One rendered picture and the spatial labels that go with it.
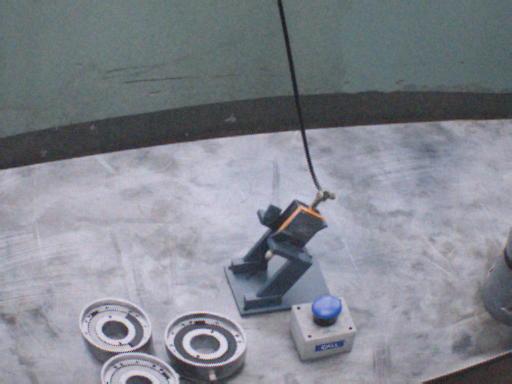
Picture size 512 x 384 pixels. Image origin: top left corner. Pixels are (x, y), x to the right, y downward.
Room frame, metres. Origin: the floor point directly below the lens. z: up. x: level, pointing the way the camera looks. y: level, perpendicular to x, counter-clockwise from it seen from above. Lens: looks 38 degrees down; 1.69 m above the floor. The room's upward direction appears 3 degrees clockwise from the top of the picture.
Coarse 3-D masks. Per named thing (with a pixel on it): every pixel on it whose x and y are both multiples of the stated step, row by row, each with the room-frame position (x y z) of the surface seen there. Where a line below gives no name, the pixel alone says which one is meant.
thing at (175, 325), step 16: (176, 320) 0.80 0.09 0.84; (192, 320) 0.81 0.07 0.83; (208, 320) 0.82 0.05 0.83; (224, 320) 0.81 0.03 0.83; (192, 336) 0.78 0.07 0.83; (208, 336) 0.79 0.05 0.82; (240, 336) 0.79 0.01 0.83; (176, 352) 0.75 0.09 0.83; (192, 352) 0.75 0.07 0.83; (224, 352) 0.76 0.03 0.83; (240, 352) 0.75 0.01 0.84; (192, 368) 0.72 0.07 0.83; (208, 368) 0.72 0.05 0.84; (224, 368) 0.73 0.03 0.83
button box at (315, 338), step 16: (304, 304) 0.84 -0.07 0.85; (304, 320) 0.81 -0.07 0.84; (320, 320) 0.81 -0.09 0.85; (336, 320) 0.81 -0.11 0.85; (352, 320) 0.81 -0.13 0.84; (304, 336) 0.78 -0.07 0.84; (320, 336) 0.78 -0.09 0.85; (336, 336) 0.78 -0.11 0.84; (352, 336) 0.79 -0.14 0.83; (304, 352) 0.77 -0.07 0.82; (320, 352) 0.78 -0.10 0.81; (336, 352) 0.79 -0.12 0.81
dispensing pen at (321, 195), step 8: (320, 192) 0.93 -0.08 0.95; (328, 192) 0.93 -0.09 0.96; (296, 200) 0.94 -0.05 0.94; (320, 200) 0.93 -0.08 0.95; (288, 208) 0.93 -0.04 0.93; (296, 208) 0.92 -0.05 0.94; (312, 208) 0.93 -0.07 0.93; (280, 216) 0.93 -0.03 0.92; (288, 216) 0.92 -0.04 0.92; (272, 224) 0.93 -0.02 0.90; (280, 224) 0.92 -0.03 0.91; (272, 256) 0.91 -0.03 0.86
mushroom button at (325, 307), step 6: (318, 300) 0.82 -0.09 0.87; (324, 300) 0.82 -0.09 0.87; (330, 300) 0.82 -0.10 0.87; (336, 300) 0.82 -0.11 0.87; (312, 306) 0.81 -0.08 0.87; (318, 306) 0.81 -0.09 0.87; (324, 306) 0.81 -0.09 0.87; (330, 306) 0.81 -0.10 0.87; (336, 306) 0.81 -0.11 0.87; (318, 312) 0.80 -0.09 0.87; (324, 312) 0.80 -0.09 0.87; (330, 312) 0.80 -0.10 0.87; (336, 312) 0.80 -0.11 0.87; (324, 318) 0.80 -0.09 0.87; (330, 318) 0.80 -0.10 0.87
